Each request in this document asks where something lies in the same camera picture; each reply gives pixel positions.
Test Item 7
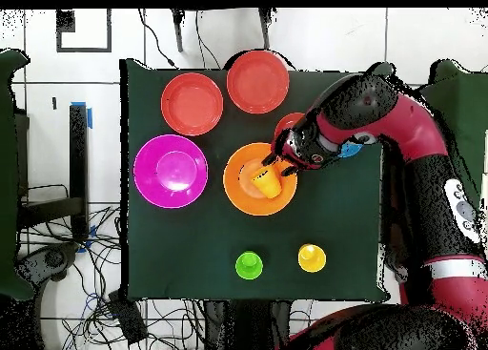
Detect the black post with blue tape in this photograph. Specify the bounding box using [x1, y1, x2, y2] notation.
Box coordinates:
[69, 102, 93, 242]

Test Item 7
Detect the blue bowl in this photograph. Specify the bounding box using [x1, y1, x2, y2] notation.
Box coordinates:
[336, 142, 364, 159]

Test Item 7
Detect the black table base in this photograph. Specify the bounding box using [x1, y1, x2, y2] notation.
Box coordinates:
[201, 299, 296, 350]

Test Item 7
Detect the dark green table cloth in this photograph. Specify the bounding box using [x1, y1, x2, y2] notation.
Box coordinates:
[119, 58, 396, 302]

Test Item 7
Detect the green cup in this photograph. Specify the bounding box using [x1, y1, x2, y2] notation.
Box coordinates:
[234, 250, 265, 280]

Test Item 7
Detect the black square frame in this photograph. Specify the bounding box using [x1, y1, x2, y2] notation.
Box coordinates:
[55, 9, 112, 54]

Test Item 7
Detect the green cloth covered table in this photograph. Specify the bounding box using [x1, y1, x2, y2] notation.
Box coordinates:
[418, 59, 488, 214]
[0, 49, 37, 301]

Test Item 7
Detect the black upright bar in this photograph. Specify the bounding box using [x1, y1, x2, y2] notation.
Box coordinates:
[381, 147, 394, 248]

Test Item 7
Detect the large pink bowl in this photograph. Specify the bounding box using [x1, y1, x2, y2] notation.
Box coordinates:
[132, 134, 210, 210]

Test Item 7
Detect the large orange bowl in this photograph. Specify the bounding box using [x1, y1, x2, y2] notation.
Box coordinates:
[222, 142, 298, 216]

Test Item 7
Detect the black power strip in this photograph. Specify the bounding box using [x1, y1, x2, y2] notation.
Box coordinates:
[107, 289, 149, 346]

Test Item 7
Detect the yellow cup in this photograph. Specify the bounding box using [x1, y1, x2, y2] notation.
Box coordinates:
[297, 243, 328, 274]

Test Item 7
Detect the black cable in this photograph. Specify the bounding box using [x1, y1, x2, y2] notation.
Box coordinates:
[137, 9, 178, 70]

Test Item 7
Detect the orange cup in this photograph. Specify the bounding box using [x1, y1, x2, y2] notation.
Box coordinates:
[250, 165, 283, 199]

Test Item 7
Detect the black stand leg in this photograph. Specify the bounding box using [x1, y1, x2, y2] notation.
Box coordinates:
[170, 9, 185, 53]
[257, 8, 273, 51]

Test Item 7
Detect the large red bowl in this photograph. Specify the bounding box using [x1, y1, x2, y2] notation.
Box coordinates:
[226, 50, 291, 114]
[160, 72, 225, 137]

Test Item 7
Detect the tangle of black cables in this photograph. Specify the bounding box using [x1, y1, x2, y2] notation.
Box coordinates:
[18, 204, 207, 350]

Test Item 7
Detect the black round device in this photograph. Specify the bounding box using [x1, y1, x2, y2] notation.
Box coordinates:
[382, 245, 411, 280]
[16, 241, 79, 286]

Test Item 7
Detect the small red bowl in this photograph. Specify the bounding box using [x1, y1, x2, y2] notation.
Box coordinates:
[273, 112, 306, 139]

